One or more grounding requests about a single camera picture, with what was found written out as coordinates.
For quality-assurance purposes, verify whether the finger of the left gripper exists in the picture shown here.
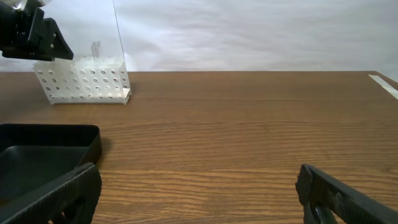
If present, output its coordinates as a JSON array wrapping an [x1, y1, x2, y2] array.
[[43, 17, 75, 61]]

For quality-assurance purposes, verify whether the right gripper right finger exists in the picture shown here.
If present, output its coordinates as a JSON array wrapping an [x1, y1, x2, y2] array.
[[295, 164, 398, 224]]

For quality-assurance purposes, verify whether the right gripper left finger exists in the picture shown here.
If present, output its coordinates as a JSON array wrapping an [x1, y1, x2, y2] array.
[[0, 162, 103, 224]]

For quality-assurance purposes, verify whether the black tray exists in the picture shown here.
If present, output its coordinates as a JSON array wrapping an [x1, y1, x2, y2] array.
[[0, 123, 103, 203]]

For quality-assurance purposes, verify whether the clear test tube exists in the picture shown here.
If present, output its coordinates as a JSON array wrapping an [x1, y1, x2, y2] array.
[[91, 40, 103, 60]]

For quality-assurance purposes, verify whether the white test tube rack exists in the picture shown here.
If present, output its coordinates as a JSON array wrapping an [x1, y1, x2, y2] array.
[[33, 57, 132, 105]]

